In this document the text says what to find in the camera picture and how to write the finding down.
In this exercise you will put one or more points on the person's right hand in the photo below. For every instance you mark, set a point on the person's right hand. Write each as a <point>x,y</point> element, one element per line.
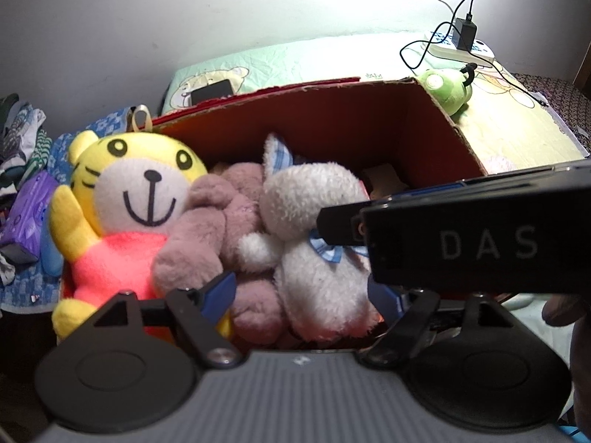
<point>563,310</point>

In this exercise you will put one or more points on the pink plush bear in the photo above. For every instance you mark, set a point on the pink plush bear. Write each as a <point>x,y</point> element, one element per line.
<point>202,243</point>

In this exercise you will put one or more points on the red cardboard box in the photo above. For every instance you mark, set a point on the red cardboard box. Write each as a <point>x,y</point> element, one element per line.
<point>354,124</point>

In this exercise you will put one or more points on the white plush rabbit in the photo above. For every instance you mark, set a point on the white plush rabbit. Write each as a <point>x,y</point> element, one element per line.
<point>323,287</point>

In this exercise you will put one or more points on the blue floral cloth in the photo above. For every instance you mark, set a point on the blue floral cloth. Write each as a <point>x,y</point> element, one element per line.
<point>36,288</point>

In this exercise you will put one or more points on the white power strip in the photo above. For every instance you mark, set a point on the white power strip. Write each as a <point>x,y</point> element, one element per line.
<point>445,48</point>

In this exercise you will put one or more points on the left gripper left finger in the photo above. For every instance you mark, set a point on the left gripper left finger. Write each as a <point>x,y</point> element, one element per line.
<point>196,313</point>

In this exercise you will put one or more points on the yellow tiger plush toy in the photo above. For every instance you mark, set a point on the yellow tiger plush toy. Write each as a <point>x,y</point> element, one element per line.
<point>113,217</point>

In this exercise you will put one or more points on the purple tissue pack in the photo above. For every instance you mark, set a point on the purple tissue pack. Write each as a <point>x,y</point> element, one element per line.
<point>21,236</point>

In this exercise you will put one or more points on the pile of folded clothes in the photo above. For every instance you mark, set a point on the pile of folded clothes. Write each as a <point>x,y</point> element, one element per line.
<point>25,145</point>

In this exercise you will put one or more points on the cartoon print bed sheet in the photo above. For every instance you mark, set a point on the cartoon print bed sheet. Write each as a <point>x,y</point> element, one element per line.
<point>508,126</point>

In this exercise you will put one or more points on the black power adapter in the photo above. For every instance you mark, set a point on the black power adapter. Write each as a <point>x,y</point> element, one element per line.
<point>464,33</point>

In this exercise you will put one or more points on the blue plastic case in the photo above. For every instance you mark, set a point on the blue plastic case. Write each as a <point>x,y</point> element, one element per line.
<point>51,259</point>

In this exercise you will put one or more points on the black smartphone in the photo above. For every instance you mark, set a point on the black smartphone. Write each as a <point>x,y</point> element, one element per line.
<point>215,90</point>

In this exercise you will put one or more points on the green plush toy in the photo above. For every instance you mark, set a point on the green plush toy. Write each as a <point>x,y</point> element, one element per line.
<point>450,88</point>

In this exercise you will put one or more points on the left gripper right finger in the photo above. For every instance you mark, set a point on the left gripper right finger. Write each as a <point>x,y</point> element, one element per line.
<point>408,315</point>

